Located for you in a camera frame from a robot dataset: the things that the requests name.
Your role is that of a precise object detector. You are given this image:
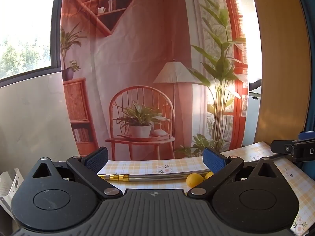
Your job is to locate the medium yellow lemon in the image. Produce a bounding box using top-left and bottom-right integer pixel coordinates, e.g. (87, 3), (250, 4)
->
(186, 173), (204, 187)

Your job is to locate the black metal frame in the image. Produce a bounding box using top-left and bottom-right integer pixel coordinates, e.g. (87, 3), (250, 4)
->
(248, 78), (262, 100)

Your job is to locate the white plastic crate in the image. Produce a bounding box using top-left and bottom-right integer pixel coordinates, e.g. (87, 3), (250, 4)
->
(0, 168), (24, 218)

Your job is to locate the wooden board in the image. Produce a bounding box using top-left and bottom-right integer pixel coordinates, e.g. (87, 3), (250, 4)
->
(247, 0), (311, 146)

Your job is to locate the glass window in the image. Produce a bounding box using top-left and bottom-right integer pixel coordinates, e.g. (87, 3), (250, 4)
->
(0, 0), (62, 87)

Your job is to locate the telescopic metal pole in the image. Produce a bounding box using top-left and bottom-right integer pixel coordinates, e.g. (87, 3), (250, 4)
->
(97, 170), (212, 183)

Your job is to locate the printed room backdrop cloth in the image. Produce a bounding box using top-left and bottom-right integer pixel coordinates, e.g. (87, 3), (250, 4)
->
(60, 0), (249, 162)

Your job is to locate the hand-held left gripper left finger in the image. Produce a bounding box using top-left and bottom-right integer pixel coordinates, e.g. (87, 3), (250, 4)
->
(23, 147), (123, 199)

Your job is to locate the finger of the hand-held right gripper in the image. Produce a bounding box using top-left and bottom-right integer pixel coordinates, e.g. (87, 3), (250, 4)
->
(270, 140), (296, 156)
(298, 132), (315, 141)

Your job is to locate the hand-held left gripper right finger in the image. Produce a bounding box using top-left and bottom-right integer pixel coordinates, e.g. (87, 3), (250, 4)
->
(187, 147), (293, 199)

